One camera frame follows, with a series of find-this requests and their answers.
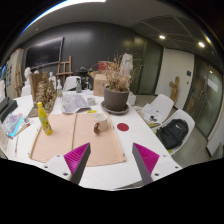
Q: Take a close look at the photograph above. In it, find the wooden mannequin figure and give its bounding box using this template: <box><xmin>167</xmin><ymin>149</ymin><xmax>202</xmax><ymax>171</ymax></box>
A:
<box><xmin>169</xmin><ymin>77</ymin><xmax>180</xmax><ymax>102</ymax></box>

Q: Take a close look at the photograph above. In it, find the cardboard box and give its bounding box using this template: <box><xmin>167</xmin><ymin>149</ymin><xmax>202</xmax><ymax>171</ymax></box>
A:
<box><xmin>93</xmin><ymin>74</ymin><xmax>108</xmax><ymax>97</ymax></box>

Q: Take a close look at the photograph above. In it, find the white chair behind table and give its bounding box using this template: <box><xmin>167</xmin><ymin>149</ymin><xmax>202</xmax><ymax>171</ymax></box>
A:
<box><xmin>63</xmin><ymin>76</ymin><xmax>80</xmax><ymax>91</ymax></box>

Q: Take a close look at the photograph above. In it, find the white chair with papers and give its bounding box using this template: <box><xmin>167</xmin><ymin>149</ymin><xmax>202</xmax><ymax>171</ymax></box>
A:
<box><xmin>142</xmin><ymin>94</ymin><xmax>174</xmax><ymax>124</ymax></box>

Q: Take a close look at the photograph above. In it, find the white chair with backpack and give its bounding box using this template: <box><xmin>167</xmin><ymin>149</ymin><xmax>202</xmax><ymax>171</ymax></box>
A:
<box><xmin>156</xmin><ymin>109</ymin><xmax>195</xmax><ymax>155</ymax></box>

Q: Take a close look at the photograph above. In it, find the wooden easel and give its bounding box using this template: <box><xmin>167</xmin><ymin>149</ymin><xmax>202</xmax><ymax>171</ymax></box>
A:
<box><xmin>56</xmin><ymin>56</ymin><xmax>73</xmax><ymax>83</ymax></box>

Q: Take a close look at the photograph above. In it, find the black backpack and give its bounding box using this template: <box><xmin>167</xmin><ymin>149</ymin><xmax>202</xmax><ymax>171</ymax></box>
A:
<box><xmin>156</xmin><ymin>119</ymin><xmax>189</xmax><ymax>149</ymax></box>

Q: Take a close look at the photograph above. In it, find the grey plant pot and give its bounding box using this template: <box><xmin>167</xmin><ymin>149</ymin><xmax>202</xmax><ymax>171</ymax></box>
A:
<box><xmin>104</xmin><ymin>86</ymin><xmax>129</xmax><ymax>111</ymax></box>

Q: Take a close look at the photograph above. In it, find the white bust statue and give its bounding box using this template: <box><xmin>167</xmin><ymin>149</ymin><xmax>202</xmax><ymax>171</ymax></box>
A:
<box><xmin>120</xmin><ymin>53</ymin><xmax>133</xmax><ymax>75</ymax></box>

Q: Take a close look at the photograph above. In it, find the clear spray bottle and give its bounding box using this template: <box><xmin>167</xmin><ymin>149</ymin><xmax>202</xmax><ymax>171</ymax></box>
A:
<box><xmin>76</xmin><ymin>78</ymin><xmax>82</xmax><ymax>93</ymax></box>

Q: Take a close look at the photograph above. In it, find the beige cloth mat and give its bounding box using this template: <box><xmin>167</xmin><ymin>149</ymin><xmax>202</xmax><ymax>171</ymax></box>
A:
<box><xmin>30</xmin><ymin>113</ymin><xmax>126</xmax><ymax>167</ymax></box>

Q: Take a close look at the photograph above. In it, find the red round coaster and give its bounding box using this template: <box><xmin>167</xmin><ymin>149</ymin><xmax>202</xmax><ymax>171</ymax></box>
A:
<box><xmin>117</xmin><ymin>123</ymin><xmax>129</xmax><ymax>132</ymax></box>

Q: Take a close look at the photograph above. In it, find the small white cup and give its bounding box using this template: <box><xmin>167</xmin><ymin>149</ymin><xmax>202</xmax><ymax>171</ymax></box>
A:
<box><xmin>87</xmin><ymin>97</ymin><xmax>96</xmax><ymax>106</ymax></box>

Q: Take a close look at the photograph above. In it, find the yellow plastic bottle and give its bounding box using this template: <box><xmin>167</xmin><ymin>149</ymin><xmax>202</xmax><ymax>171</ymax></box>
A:
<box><xmin>37</xmin><ymin>102</ymin><xmax>53</xmax><ymax>135</ymax></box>

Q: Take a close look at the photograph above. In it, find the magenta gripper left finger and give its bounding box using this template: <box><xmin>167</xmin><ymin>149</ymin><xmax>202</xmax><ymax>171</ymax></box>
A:
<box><xmin>64</xmin><ymin>143</ymin><xmax>91</xmax><ymax>185</ymax></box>

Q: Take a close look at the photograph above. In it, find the grey pot saucer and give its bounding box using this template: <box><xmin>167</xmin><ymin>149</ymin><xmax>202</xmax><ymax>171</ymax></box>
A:
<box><xmin>100</xmin><ymin>101</ymin><xmax>129</xmax><ymax>115</ymax></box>

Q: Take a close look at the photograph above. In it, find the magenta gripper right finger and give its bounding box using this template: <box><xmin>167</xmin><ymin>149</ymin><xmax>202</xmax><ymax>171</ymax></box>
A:
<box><xmin>132</xmin><ymin>143</ymin><xmax>159</xmax><ymax>185</ymax></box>

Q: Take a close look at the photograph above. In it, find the white mug red handle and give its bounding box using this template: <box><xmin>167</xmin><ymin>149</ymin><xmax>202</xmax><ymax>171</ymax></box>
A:
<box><xmin>94</xmin><ymin>113</ymin><xmax>108</xmax><ymax>134</ymax></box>

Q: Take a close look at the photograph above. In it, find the dried brown plant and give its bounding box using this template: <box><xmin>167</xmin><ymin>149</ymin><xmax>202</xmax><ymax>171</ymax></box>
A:
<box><xmin>105</xmin><ymin>55</ymin><xmax>135</xmax><ymax>92</ymax></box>

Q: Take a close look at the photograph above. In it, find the black wall screen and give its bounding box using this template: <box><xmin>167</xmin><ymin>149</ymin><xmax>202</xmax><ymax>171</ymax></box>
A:
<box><xmin>25</xmin><ymin>37</ymin><xmax>63</xmax><ymax>68</ymax></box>

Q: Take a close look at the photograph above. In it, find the colourful book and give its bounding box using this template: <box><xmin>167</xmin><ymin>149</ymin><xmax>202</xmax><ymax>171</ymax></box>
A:
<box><xmin>2</xmin><ymin>113</ymin><xmax>23</xmax><ymax>138</ymax></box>

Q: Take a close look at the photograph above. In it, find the dried flowers wooden box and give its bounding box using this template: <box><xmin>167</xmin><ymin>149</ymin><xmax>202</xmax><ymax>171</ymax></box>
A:
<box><xmin>28</xmin><ymin>72</ymin><xmax>56</xmax><ymax>118</ymax></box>

